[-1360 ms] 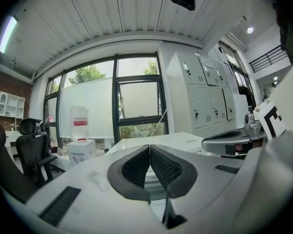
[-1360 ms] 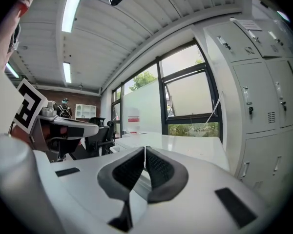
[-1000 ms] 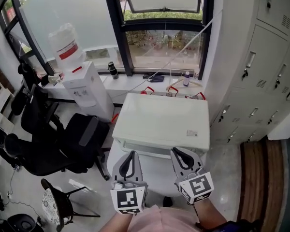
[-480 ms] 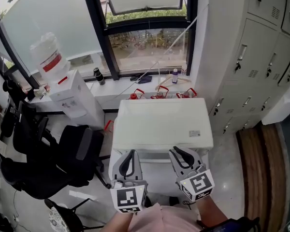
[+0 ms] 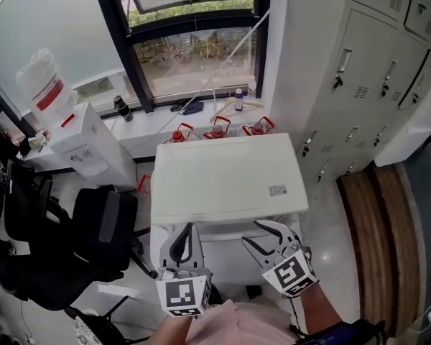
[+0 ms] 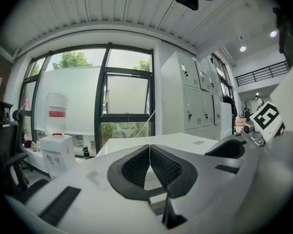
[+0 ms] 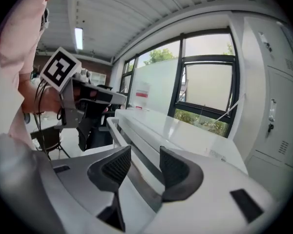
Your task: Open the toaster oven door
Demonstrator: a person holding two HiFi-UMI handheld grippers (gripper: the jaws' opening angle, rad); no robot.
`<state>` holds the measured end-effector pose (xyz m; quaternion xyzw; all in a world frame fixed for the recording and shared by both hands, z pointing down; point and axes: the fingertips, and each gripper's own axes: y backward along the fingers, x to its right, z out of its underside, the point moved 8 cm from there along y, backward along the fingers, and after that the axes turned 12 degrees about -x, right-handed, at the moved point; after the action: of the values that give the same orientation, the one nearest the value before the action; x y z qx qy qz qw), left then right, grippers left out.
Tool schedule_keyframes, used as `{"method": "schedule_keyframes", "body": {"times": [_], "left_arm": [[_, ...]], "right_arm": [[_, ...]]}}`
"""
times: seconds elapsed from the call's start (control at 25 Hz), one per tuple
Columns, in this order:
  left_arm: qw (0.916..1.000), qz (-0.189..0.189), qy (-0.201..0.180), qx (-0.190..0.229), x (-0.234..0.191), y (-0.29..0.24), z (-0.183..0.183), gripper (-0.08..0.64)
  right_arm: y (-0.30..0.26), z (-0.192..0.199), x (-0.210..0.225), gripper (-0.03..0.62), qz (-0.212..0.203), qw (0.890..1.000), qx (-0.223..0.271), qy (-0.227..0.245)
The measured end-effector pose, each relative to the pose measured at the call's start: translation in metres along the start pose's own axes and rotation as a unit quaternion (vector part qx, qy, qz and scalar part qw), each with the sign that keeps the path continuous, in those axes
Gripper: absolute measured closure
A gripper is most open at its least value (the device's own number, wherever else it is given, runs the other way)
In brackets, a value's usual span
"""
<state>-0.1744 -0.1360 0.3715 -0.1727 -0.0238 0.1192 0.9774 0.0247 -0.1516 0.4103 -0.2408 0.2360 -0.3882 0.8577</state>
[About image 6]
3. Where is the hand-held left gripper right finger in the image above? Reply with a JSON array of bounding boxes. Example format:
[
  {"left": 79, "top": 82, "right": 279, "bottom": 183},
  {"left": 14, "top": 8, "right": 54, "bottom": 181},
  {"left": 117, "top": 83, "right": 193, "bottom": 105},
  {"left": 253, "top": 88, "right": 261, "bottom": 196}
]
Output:
[{"left": 149, "top": 144, "right": 261, "bottom": 234}]

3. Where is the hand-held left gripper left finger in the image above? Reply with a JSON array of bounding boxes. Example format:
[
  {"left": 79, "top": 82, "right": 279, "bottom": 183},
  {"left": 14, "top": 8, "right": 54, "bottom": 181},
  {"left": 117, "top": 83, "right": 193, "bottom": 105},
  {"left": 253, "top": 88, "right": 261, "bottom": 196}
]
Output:
[{"left": 4, "top": 144, "right": 167, "bottom": 234}]

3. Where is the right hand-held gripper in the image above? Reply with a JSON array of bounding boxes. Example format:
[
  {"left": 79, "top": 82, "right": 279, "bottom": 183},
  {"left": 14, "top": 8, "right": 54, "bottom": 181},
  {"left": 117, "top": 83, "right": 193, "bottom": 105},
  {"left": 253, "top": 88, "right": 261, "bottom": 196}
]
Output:
[{"left": 204, "top": 100, "right": 286, "bottom": 159}]

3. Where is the white toaster oven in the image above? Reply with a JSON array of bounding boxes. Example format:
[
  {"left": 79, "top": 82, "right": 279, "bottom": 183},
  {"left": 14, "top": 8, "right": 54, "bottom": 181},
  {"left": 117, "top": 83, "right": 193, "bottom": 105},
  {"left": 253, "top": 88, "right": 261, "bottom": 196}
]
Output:
[{"left": 95, "top": 132, "right": 222, "bottom": 156}]

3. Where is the cardboard box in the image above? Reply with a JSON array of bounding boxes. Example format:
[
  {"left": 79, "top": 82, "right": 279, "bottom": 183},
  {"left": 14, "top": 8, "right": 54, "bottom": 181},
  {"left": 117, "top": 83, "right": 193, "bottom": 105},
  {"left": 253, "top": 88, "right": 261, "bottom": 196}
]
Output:
[{"left": 235, "top": 116, "right": 248, "bottom": 127}]

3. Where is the black floor fan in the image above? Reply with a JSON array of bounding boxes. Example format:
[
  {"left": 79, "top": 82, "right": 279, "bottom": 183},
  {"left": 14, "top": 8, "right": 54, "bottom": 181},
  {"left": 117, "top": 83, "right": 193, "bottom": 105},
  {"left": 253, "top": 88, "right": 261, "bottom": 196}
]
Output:
[{"left": 241, "top": 100, "right": 252, "bottom": 118}]

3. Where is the white water dispenser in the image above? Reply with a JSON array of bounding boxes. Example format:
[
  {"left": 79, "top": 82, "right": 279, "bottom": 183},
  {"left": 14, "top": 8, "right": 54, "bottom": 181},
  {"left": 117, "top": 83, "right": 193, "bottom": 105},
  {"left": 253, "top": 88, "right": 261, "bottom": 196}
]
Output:
[{"left": 40, "top": 134, "right": 77, "bottom": 179}]

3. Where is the grey metal locker cabinet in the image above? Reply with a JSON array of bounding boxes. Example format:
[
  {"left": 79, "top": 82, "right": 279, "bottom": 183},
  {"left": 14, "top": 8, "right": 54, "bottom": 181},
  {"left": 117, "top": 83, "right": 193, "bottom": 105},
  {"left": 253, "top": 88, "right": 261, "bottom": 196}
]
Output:
[{"left": 160, "top": 51, "right": 226, "bottom": 140}]

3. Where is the black balcony railing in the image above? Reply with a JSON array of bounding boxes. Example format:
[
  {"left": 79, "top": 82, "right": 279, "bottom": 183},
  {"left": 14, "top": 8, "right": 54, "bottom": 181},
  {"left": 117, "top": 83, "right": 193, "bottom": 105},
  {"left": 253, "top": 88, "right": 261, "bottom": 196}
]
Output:
[{"left": 234, "top": 60, "right": 291, "bottom": 88}]

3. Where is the clear water jug red label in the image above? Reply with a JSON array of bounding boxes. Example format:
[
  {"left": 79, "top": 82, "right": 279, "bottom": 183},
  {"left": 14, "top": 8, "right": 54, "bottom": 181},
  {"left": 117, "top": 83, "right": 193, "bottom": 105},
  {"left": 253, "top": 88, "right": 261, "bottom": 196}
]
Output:
[{"left": 44, "top": 92, "right": 69, "bottom": 137}]

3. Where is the black mesh office chair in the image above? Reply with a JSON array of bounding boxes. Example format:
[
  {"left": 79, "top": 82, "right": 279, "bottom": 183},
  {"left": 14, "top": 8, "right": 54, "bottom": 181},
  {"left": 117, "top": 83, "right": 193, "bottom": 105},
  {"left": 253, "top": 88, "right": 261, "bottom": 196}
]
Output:
[{"left": 0, "top": 99, "right": 31, "bottom": 197}]

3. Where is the black framed window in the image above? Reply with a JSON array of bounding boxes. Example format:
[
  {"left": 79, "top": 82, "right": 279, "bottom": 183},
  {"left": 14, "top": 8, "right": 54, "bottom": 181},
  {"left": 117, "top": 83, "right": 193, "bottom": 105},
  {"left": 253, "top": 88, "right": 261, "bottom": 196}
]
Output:
[{"left": 19, "top": 42, "right": 155, "bottom": 154}]

